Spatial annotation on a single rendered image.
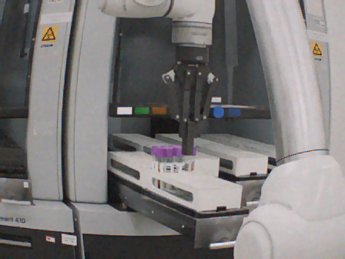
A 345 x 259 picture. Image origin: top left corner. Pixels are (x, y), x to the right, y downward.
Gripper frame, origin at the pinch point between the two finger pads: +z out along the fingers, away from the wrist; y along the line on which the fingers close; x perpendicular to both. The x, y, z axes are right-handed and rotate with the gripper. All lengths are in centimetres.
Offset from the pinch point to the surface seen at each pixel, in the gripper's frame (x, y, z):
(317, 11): 33, 60, -39
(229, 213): -21.6, 1.3, 13.3
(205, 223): -22.2, -4.3, 15.0
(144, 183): 13.3, -4.6, 11.7
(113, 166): 41.0, -3.2, 12.0
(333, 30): 144, 142, -41
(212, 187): -17.6, -1.4, 8.0
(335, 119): 144, 141, 6
